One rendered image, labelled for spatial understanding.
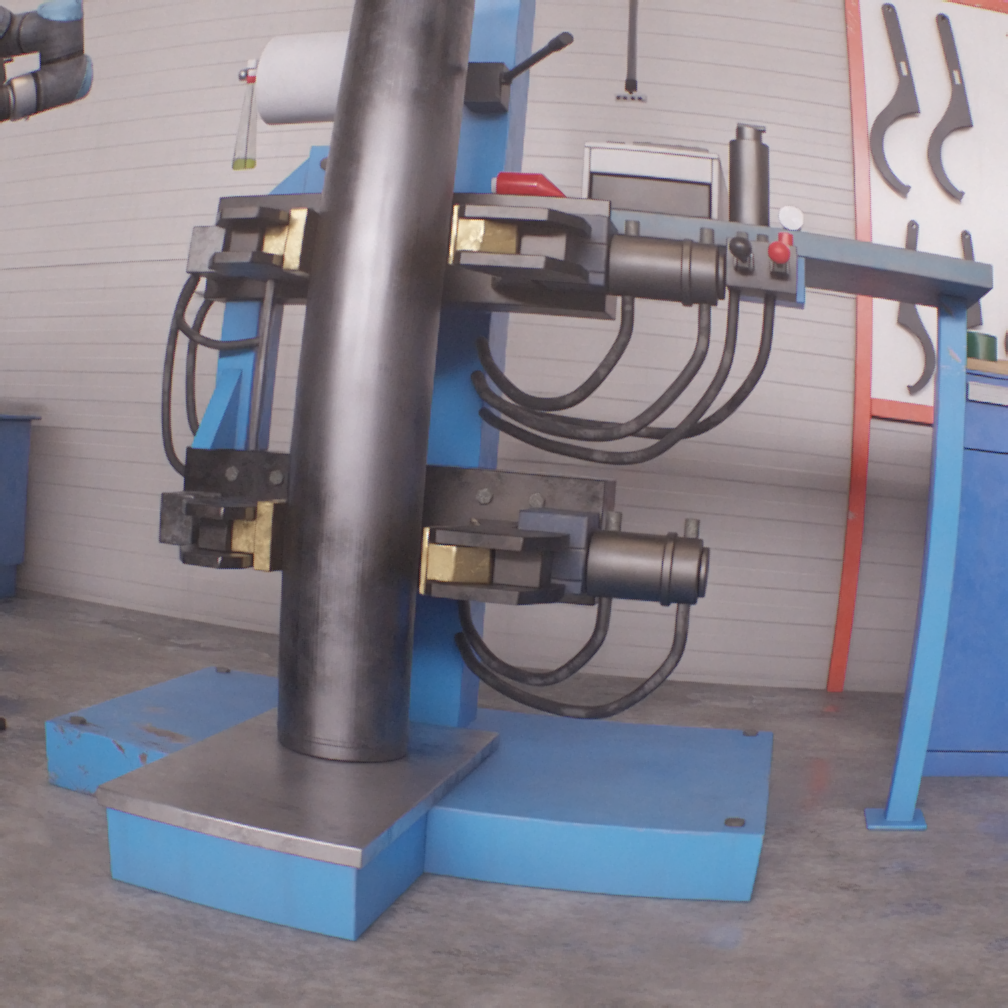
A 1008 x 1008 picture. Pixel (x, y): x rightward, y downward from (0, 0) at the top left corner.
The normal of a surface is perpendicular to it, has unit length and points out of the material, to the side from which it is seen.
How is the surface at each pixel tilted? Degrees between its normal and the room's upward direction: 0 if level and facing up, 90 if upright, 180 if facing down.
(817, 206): 90
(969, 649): 90
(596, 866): 90
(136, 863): 90
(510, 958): 0
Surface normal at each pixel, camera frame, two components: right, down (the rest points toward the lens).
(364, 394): 0.09, 0.06
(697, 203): -0.20, 0.04
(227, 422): 0.98, 0.09
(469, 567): 0.51, 0.09
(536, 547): 0.76, 0.10
